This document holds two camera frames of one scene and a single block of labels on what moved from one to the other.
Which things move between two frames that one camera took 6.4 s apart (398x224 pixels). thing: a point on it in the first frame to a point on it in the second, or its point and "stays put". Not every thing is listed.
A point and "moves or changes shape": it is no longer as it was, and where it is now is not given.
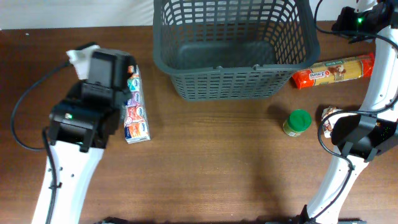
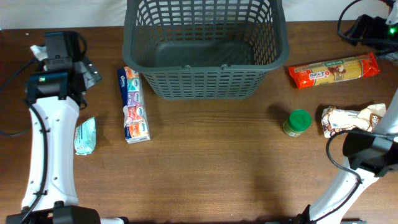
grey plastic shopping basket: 232,50 moves or changes shape
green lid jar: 297,122 stays put
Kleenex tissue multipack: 135,125 stays put
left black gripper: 79,93 to 89,68
